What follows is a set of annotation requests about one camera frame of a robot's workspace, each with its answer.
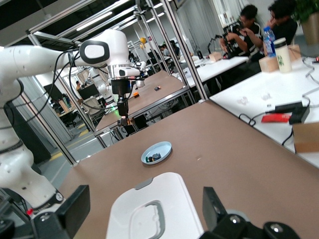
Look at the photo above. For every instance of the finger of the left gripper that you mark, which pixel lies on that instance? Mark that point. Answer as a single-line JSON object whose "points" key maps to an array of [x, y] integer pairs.
{"points": [[123, 117]]}

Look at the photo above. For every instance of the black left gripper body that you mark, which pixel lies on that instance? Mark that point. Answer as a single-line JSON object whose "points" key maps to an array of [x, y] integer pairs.
{"points": [[120, 87]]}

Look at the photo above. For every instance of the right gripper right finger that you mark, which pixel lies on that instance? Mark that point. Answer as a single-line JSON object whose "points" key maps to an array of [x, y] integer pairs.
{"points": [[214, 209]]}

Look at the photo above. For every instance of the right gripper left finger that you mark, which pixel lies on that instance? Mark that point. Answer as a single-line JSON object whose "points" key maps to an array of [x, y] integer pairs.
{"points": [[74, 206]]}

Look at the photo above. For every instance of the orange push-button switch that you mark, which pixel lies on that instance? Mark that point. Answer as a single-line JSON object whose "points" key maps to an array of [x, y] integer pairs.
{"points": [[130, 121]]}

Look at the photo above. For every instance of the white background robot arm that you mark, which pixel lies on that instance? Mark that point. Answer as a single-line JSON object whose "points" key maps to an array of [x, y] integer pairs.
{"points": [[102, 89]]}

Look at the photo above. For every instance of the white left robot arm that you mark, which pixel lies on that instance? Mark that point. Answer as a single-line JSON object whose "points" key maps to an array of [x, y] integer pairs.
{"points": [[15, 159]]}

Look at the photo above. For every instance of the white lunch box grey latches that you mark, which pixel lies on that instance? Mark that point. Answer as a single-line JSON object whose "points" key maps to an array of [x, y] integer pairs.
{"points": [[174, 199]]}

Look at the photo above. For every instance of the small wooden box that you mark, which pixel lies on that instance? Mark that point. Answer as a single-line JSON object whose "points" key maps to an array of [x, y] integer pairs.
{"points": [[215, 57], [268, 64], [296, 53]]}

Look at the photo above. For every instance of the brown cardboard box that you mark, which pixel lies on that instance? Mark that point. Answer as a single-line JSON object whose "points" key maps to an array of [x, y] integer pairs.
{"points": [[307, 138]]}

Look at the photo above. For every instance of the small orange block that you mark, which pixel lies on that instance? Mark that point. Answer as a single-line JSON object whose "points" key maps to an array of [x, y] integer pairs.
{"points": [[135, 94]]}

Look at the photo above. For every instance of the brown background table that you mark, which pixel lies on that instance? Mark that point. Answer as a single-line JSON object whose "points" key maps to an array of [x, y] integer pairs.
{"points": [[162, 82]]}

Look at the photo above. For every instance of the light blue round plate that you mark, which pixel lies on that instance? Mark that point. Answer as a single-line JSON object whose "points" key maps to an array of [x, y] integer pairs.
{"points": [[162, 149]]}

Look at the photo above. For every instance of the black monitor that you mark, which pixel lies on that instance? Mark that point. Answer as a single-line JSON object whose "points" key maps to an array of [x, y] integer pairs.
{"points": [[53, 92]]}

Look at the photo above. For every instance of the white desk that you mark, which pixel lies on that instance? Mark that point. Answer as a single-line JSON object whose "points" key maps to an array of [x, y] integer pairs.
{"points": [[219, 69], [249, 94]]}

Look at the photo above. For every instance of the red flat packet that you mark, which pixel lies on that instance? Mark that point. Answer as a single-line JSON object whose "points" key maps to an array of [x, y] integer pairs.
{"points": [[274, 119]]}

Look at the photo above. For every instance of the small clear plastic piece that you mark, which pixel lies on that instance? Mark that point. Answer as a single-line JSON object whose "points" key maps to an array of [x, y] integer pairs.
{"points": [[266, 96], [243, 100]]}

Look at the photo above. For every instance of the black power adapter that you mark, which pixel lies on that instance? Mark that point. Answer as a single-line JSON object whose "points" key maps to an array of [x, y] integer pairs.
{"points": [[300, 113]]}

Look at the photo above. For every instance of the person in striped black shirt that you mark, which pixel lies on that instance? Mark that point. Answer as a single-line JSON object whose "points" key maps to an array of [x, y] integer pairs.
{"points": [[249, 32]]}

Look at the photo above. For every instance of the clear water bottle blue label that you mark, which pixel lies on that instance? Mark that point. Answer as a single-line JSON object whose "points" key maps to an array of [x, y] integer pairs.
{"points": [[269, 44]]}

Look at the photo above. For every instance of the white thermos cup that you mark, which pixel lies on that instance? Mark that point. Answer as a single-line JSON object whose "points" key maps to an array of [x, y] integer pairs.
{"points": [[282, 57]]}

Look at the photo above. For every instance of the person in plain black shirt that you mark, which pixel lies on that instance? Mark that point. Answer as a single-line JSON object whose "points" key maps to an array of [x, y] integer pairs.
{"points": [[286, 27]]}

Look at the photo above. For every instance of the potted green plant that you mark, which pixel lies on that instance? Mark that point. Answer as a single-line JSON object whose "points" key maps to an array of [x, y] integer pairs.
{"points": [[311, 27]]}

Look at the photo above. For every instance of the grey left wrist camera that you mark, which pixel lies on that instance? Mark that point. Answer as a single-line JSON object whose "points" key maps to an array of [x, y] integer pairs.
{"points": [[140, 83]]}

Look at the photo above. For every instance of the aluminium frame corner post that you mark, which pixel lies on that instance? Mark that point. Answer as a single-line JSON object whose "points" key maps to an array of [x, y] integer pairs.
{"points": [[71, 153]]}

